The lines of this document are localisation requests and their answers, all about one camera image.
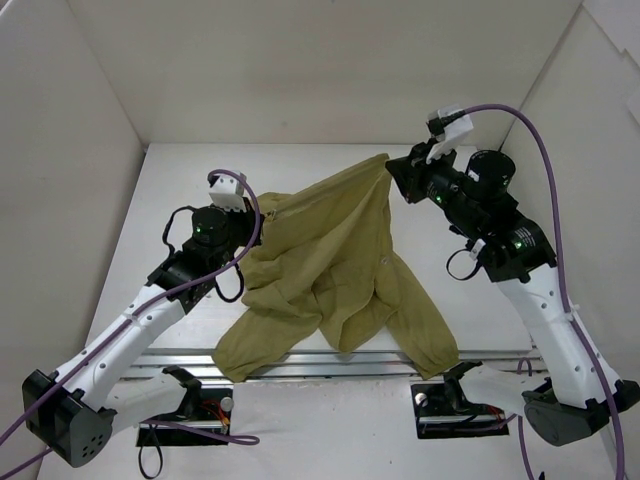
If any olive green hooded jacket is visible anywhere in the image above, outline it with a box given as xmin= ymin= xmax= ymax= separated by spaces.
xmin=213 ymin=154 xmax=459 ymax=382

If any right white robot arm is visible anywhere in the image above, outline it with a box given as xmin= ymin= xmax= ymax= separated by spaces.
xmin=385 ymin=143 xmax=639 ymax=447

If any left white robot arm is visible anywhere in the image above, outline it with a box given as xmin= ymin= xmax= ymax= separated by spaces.
xmin=22 ymin=197 xmax=263 ymax=468

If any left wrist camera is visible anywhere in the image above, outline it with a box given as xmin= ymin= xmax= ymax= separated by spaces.
xmin=208 ymin=171 xmax=247 ymax=212

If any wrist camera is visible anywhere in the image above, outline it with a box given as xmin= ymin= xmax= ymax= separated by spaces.
xmin=208 ymin=171 xmax=247 ymax=212
xmin=426 ymin=104 xmax=474 ymax=163

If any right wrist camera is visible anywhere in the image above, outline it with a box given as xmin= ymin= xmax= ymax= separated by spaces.
xmin=426 ymin=104 xmax=474 ymax=163

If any front aluminium rail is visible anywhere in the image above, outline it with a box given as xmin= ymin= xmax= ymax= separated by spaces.
xmin=121 ymin=350 xmax=546 ymax=382

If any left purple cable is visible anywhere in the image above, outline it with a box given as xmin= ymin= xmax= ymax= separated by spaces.
xmin=0 ymin=169 xmax=264 ymax=476

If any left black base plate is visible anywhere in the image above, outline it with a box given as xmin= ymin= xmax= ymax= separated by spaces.
xmin=135 ymin=387 xmax=233 ymax=447

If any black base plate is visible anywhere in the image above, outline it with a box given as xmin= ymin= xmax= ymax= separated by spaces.
xmin=411 ymin=382 xmax=511 ymax=440
xmin=135 ymin=387 xmax=233 ymax=447

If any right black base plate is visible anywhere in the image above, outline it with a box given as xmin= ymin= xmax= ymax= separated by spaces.
xmin=411 ymin=382 xmax=511 ymax=440

